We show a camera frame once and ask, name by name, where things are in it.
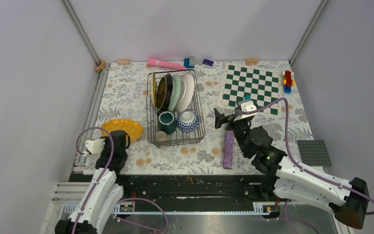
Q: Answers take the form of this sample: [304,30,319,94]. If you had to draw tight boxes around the purple glitter microphone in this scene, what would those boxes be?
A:
[223,130,235,169]

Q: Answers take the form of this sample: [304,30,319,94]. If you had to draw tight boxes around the white plate green red rim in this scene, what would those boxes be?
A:
[174,74,195,113]

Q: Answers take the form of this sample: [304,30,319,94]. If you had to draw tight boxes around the mint green plate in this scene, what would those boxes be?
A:
[167,74,181,112]

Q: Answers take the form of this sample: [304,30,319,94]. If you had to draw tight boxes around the black glossy plate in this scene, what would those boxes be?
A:
[156,74,173,112]

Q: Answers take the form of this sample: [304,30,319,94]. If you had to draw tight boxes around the yellow polka dot plate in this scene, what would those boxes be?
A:
[101,118,143,142]

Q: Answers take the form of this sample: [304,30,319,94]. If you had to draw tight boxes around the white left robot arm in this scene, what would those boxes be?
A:
[55,130,132,234]

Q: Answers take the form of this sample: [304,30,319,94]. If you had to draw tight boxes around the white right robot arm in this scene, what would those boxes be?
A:
[214,100,370,230]

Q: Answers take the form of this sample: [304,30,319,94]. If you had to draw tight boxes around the floral table mat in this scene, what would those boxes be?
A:
[96,61,314,175]

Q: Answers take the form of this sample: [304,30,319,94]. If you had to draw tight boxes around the blue white patterned bowl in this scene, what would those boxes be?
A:
[176,111,199,132]

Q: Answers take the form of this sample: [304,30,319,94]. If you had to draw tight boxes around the green white chessboard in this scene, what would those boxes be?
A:
[218,64,282,110]

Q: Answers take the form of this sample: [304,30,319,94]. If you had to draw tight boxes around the dark green mug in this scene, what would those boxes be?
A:
[158,111,176,135]

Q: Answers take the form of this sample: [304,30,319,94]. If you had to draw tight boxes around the purple toy brick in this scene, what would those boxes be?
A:
[202,59,214,67]

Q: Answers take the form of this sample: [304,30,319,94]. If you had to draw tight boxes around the small beige cup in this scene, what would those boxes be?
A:
[154,131,169,144]

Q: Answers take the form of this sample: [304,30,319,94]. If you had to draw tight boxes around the right wooden block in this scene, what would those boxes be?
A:
[245,58,259,66]

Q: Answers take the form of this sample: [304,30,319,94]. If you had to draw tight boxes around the red yellow blue toy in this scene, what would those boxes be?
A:
[282,70,296,93]

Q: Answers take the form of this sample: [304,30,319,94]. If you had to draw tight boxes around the blue grey toy bricks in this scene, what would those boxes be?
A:
[184,56,195,69]

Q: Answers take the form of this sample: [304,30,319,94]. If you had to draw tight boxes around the green woven bamboo plate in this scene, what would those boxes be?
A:
[150,72,157,108]

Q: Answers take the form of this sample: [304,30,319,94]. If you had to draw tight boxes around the grey lego baseplate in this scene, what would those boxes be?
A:
[297,140,332,167]

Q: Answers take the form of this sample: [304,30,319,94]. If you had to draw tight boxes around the pink toy microphone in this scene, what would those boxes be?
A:
[147,58,186,70]

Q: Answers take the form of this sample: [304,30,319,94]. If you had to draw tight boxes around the left wooden block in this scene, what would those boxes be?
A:
[116,59,130,65]

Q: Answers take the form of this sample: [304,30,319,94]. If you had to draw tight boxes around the corner wooden block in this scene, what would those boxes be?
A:
[94,60,106,73]

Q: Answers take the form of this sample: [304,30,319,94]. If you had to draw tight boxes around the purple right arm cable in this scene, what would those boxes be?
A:
[237,97,374,216]

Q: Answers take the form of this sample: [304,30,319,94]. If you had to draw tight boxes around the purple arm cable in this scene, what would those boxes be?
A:
[71,126,115,234]
[237,97,374,216]

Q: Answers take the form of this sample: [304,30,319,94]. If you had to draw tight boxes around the grey wire dish rack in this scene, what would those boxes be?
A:
[146,69,206,147]

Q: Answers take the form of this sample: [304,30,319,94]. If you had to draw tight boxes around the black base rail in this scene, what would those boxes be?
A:
[69,174,328,214]

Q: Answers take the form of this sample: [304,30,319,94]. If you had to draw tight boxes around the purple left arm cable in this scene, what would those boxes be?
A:
[71,126,115,234]

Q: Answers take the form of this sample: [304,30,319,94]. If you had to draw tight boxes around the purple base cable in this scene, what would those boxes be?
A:
[112,196,169,233]

